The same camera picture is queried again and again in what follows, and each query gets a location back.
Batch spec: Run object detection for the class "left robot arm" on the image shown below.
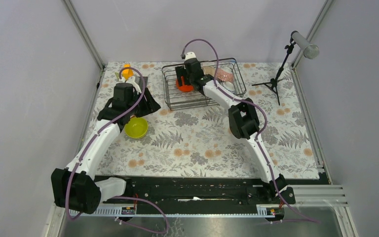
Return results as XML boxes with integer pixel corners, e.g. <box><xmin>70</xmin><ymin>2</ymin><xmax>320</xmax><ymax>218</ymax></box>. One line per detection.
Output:
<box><xmin>51</xmin><ymin>82</ymin><xmax>160</xmax><ymax>214</ymax></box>

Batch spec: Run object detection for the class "beige ceramic bowl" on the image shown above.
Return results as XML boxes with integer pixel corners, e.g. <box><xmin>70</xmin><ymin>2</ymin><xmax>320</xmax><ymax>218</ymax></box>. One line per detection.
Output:
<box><xmin>202</xmin><ymin>66</ymin><xmax>218</xmax><ymax>77</ymax></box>

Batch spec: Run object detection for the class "blue patterned bowl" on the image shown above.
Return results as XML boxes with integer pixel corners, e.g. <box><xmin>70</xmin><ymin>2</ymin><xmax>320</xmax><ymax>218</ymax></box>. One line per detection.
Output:
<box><xmin>222</xmin><ymin>81</ymin><xmax>236</xmax><ymax>94</ymax></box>

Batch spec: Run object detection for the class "orange plastic bowl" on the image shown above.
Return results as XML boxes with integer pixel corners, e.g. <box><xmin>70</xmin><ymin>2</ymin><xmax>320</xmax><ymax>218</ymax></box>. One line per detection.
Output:
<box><xmin>176</xmin><ymin>76</ymin><xmax>194</xmax><ymax>92</ymax></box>

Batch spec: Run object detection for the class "orange plastic block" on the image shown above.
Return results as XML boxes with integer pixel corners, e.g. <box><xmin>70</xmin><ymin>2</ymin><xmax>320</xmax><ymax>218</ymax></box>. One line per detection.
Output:
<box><xmin>121</xmin><ymin>64</ymin><xmax>134</xmax><ymax>80</ymax></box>

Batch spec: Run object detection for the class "wire dish rack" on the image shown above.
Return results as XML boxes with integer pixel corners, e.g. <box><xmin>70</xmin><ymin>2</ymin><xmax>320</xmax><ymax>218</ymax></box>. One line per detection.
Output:
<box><xmin>161</xmin><ymin>58</ymin><xmax>247</xmax><ymax>111</ymax></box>

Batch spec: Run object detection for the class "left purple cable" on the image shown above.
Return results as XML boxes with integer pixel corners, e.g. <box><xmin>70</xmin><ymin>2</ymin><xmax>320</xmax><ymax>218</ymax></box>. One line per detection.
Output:
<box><xmin>64</xmin><ymin>67</ymin><xmax>171</xmax><ymax>235</ymax></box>

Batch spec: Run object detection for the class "microphone on black stand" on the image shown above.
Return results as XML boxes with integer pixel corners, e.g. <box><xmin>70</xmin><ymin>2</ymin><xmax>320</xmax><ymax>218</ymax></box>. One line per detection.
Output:
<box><xmin>251</xmin><ymin>31</ymin><xmax>320</xmax><ymax>106</ymax></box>

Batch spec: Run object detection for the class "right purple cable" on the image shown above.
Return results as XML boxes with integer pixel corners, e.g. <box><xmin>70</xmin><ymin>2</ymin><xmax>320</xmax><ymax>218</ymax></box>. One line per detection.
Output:
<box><xmin>181</xmin><ymin>39</ymin><xmax>321</xmax><ymax>225</ymax></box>

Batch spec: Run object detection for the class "yellow plastic bowl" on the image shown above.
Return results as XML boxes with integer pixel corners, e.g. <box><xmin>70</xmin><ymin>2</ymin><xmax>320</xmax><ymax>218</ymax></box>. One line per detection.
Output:
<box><xmin>124</xmin><ymin>117</ymin><xmax>149</xmax><ymax>139</ymax></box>

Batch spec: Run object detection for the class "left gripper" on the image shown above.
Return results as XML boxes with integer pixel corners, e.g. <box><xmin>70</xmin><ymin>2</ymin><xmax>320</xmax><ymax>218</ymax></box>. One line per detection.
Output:
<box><xmin>127</xmin><ymin>87</ymin><xmax>161</xmax><ymax>117</ymax></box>

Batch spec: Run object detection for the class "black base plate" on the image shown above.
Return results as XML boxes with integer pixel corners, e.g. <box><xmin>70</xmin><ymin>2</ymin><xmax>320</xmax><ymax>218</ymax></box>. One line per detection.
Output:
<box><xmin>91</xmin><ymin>173</ymin><xmax>329</xmax><ymax>215</ymax></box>

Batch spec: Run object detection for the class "floral tablecloth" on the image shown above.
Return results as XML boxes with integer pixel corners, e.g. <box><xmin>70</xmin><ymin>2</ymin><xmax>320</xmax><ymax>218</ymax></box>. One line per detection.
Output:
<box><xmin>96</xmin><ymin>62</ymin><xmax>319</xmax><ymax>179</ymax></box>

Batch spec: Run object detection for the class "black mat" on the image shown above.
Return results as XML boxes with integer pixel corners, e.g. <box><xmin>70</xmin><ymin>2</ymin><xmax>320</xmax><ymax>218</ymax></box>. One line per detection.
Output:
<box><xmin>135</xmin><ymin>76</ymin><xmax>149</xmax><ymax>90</ymax></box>

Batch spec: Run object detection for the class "pink patterned bowl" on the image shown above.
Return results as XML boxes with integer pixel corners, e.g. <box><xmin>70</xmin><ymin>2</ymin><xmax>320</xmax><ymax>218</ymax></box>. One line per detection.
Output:
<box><xmin>217</xmin><ymin>68</ymin><xmax>234</xmax><ymax>83</ymax></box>

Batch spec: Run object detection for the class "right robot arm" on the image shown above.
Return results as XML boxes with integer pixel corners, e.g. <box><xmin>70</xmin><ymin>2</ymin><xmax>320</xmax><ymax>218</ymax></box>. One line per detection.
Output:
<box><xmin>175</xmin><ymin>58</ymin><xmax>283</xmax><ymax>203</ymax></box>

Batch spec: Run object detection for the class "purple cable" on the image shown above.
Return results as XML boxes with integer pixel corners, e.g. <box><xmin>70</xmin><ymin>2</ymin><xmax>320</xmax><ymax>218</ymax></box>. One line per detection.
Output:
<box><xmin>64</xmin><ymin>67</ymin><xmax>171</xmax><ymax>235</ymax></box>
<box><xmin>181</xmin><ymin>39</ymin><xmax>321</xmax><ymax>225</ymax></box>

